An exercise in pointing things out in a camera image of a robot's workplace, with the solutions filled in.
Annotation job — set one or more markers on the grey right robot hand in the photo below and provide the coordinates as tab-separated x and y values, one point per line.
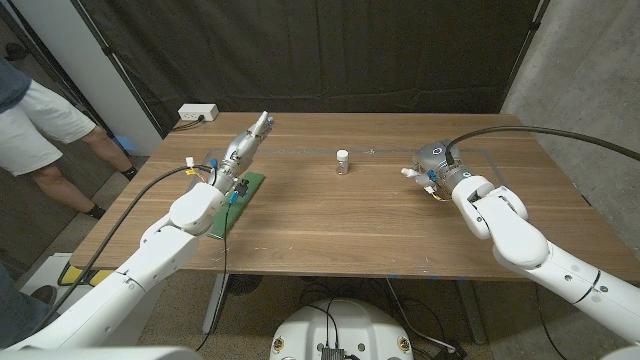
437	157

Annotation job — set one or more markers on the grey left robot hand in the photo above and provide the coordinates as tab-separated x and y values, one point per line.
240	150

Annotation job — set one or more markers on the white toothpaste tube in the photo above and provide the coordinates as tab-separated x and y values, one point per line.
409	173

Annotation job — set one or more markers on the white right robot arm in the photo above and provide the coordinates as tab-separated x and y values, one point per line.
520	240

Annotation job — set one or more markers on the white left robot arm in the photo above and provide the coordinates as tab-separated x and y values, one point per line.
125	275

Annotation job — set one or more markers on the small clear bottle white cap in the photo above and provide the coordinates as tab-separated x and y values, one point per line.
342	162

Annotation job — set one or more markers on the green circuit board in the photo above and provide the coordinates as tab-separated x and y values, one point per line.
250	190

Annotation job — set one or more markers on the white power strip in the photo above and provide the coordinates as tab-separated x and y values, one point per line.
197	112

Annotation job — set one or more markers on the grey tape outline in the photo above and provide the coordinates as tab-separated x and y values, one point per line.
300	150

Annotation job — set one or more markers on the black backdrop cloth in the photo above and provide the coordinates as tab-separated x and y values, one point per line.
325	50

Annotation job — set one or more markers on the black round floor fan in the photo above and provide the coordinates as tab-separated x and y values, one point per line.
244	284

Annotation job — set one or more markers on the black backdrop stand pole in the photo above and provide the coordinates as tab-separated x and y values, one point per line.
525	55
120	70

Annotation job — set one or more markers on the white table leg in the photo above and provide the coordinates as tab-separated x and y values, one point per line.
216	305

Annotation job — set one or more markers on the black power adapter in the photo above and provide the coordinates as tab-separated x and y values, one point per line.
450	351

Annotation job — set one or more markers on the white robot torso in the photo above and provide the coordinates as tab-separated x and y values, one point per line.
340	330

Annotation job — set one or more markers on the yellow and black floor object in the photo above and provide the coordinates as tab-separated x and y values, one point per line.
75	275

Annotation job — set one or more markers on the person in white shorts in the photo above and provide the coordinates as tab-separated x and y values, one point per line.
30	135

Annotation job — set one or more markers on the person in blue jeans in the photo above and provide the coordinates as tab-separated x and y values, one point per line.
20	310

